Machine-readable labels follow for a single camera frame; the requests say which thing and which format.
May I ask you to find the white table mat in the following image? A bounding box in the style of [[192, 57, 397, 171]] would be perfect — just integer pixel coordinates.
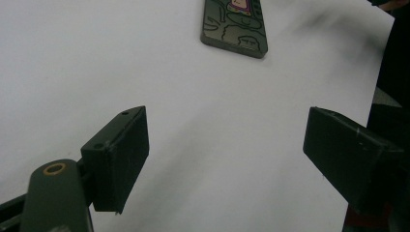
[[0, 0, 395, 232]]

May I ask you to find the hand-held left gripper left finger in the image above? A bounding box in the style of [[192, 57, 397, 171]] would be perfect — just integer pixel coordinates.
[[80, 105, 150, 215]]

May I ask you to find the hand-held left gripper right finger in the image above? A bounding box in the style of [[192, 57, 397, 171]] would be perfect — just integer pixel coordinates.
[[303, 106, 404, 216]]

